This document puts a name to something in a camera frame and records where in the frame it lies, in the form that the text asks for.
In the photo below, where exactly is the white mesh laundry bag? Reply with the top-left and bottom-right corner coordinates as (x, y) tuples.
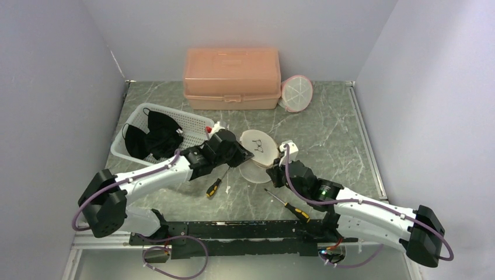
(239, 129), (278, 184)

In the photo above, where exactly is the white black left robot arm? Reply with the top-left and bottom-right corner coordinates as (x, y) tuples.
(72, 129), (254, 245)

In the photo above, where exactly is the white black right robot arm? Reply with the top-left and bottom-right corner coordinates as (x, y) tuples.
(266, 160), (445, 268)

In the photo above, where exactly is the black bra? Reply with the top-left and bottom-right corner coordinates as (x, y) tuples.
(122, 108), (184, 160)

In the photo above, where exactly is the pink rimmed mesh bag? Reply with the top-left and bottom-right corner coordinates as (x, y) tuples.
(277, 75), (313, 113)

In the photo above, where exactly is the long yellow black screwdriver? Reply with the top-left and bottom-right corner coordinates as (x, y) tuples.
(264, 188), (310, 223)

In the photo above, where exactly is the white plastic basket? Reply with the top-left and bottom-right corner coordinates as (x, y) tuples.
(110, 103), (214, 166)

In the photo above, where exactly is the small yellow black screwdriver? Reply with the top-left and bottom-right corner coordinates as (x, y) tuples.
(205, 167), (231, 198)

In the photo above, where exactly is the orange plastic storage box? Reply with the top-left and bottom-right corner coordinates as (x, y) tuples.
(183, 48), (281, 110)

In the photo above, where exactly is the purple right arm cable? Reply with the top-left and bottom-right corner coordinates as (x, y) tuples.
(283, 143), (454, 262)

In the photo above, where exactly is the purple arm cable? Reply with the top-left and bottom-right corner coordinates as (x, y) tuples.
(72, 149), (182, 232)
(283, 143), (454, 262)

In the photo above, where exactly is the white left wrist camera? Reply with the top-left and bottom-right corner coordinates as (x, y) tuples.
(205, 121), (229, 140)

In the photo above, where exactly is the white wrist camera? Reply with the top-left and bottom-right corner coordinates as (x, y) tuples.
(205, 121), (229, 140)
(278, 140), (299, 166)

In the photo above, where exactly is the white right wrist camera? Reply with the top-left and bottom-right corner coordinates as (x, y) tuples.
(278, 140), (299, 166)

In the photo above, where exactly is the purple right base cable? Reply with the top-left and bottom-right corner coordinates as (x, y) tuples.
(323, 241), (385, 270)

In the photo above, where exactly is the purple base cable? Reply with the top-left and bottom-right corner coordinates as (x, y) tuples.
(323, 241), (385, 270)
(142, 234), (211, 280)

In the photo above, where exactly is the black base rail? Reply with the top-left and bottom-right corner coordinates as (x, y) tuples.
(129, 219), (356, 260)

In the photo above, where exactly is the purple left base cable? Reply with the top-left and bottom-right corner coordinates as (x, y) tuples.
(142, 234), (211, 280)

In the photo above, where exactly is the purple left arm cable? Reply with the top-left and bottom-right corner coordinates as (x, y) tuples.
(72, 149), (182, 232)

